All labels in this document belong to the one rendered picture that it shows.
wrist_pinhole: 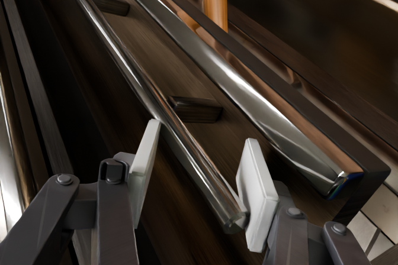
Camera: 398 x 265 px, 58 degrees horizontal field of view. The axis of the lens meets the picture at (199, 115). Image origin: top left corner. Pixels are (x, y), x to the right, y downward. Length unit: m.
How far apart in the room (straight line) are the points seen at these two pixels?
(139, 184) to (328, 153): 0.09
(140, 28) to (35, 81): 0.19
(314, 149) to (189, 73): 0.15
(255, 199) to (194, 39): 0.13
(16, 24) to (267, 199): 0.58
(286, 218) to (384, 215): 0.23
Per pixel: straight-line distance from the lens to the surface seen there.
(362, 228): 0.43
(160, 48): 0.35
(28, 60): 0.57
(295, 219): 0.16
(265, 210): 0.17
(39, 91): 0.50
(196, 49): 0.26
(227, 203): 0.18
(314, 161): 0.19
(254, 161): 0.20
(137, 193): 0.16
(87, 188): 0.16
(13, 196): 0.32
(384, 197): 0.37
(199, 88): 0.29
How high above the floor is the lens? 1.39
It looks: 17 degrees down
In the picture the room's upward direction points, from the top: 113 degrees counter-clockwise
